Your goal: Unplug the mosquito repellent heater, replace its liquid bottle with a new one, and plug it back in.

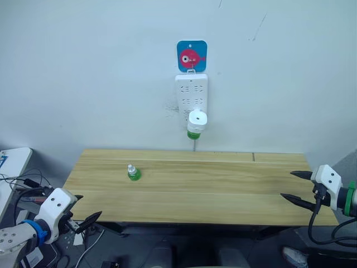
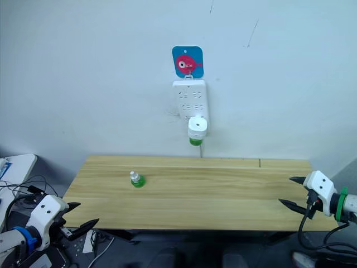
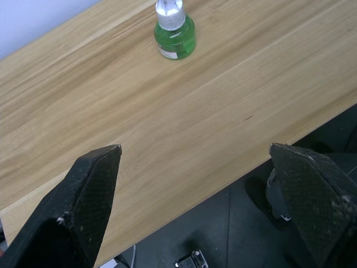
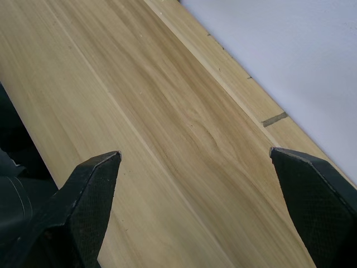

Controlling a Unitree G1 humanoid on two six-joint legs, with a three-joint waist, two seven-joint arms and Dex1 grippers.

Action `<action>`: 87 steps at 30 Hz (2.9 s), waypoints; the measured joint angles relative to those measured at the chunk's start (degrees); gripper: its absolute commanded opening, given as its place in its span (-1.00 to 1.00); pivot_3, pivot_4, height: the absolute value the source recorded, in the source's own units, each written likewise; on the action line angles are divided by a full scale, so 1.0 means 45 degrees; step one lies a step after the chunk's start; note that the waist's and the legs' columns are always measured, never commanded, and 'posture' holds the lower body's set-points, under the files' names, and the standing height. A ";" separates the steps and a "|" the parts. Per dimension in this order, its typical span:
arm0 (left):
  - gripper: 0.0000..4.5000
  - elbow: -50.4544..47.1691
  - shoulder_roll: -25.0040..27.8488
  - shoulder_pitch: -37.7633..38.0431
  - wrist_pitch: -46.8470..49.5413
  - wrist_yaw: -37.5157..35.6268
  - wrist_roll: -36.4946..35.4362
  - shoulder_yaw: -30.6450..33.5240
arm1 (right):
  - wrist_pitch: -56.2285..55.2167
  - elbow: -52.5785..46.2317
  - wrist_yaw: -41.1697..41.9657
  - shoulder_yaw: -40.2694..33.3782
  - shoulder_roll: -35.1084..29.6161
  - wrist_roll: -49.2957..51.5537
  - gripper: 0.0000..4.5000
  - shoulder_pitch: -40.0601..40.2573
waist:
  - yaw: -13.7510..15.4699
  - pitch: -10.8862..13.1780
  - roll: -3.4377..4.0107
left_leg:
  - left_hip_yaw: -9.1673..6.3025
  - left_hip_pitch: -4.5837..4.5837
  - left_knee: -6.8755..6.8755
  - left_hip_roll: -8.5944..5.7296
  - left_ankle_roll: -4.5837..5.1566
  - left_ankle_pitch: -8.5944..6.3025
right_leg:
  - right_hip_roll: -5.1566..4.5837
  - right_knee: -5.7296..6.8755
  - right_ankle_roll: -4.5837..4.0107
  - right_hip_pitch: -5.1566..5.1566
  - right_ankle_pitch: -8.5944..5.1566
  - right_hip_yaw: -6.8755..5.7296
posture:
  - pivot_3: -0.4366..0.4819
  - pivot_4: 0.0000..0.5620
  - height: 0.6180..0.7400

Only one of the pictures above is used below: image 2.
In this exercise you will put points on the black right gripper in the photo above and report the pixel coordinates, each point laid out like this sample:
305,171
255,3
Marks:
313,199

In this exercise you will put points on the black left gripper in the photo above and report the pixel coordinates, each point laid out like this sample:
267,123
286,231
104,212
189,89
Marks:
60,223

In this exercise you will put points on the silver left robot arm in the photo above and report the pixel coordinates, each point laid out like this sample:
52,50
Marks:
9,240

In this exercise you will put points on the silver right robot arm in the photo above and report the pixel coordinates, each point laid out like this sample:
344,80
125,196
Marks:
347,205

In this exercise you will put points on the green bottle with white cap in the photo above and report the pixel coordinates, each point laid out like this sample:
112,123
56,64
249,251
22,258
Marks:
138,181

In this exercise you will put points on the white mosquito repellent heater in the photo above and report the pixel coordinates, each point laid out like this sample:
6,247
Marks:
197,124

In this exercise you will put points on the white paper sheet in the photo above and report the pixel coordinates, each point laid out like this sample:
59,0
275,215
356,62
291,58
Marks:
89,243

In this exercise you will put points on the black smartphone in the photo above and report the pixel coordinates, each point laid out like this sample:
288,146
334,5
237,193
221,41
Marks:
57,258

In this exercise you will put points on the white side table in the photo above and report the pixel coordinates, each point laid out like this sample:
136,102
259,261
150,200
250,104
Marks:
19,166

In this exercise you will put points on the white power strip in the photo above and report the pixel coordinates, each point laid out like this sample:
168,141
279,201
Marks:
190,102

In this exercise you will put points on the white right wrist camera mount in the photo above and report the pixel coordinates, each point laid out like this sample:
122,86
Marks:
320,185

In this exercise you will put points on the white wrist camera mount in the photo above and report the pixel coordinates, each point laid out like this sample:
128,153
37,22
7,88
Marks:
320,185
44,212

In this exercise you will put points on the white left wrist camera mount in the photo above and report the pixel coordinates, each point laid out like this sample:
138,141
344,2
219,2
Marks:
44,212

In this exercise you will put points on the black table frame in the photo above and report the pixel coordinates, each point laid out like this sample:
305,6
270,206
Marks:
181,234

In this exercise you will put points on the blue pink fish wall hook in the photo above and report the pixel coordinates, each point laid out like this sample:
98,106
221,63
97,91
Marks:
192,53

